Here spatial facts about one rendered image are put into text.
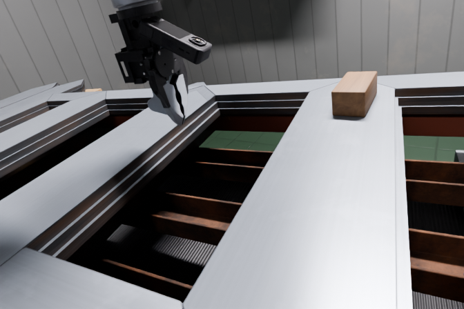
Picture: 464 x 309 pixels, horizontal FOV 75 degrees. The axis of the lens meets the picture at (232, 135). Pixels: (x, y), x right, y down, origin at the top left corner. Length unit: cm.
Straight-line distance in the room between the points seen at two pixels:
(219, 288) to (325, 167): 23
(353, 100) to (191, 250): 54
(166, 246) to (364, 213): 60
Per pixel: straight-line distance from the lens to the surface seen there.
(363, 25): 280
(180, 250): 85
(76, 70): 323
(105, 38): 342
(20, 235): 55
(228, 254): 35
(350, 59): 288
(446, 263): 61
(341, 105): 60
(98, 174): 61
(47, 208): 58
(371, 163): 47
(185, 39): 49
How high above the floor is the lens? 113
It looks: 26 degrees down
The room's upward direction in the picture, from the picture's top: 12 degrees counter-clockwise
